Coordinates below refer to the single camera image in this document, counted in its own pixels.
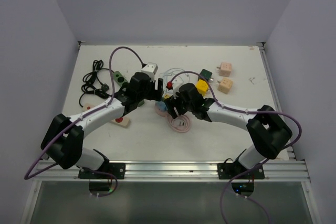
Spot yellow charger cube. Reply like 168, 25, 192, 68
162, 94, 171, 101

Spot blue charger cube front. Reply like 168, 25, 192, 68
155, 101, 167, 111

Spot pink round charging base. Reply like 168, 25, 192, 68
154, 101, 169, 117

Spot green power strip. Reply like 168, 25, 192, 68
111, 71, 144, 113

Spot yellow cube adapter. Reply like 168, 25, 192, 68
196, 79, 209, 97

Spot beige power strip red sockets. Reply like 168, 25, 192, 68
82, 103, 131, 128

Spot dark green cube adapter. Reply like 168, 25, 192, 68
198, 69, 214, 82

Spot black power strip cord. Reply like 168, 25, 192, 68
78, 89, 110, 108

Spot beige cube adapter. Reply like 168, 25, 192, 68
217, 77, 234, 94

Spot pink cube adapter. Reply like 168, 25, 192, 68
216, 62, 233, 77

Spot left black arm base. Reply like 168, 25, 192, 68
78, 152, 126, 193

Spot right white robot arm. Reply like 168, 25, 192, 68
164, 82, 292, 178

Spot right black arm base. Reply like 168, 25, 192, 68
217, 158, 265, 196

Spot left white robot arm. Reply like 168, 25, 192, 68
41, 72, 163, 178

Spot light blue coiled cable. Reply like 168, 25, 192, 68
160, 67, 191, 88

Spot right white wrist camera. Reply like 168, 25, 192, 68
166, 80, 184, 92

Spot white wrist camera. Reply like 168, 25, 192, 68
141, 62, 158, 79
166, 80, 184, 92

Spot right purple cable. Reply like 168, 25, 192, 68
170, 70, 302, 224

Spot purple cable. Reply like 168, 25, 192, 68
170, 70, 302, 224
24, 46, 145, 180

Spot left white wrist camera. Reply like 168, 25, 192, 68
141, 62, 158, 79

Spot black cord of green strip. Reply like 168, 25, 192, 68
81, 59, 113, 96

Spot aluminium frame rail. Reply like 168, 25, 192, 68
34, 160, 310, 182

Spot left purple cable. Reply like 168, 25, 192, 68
24, 46, 145, 180

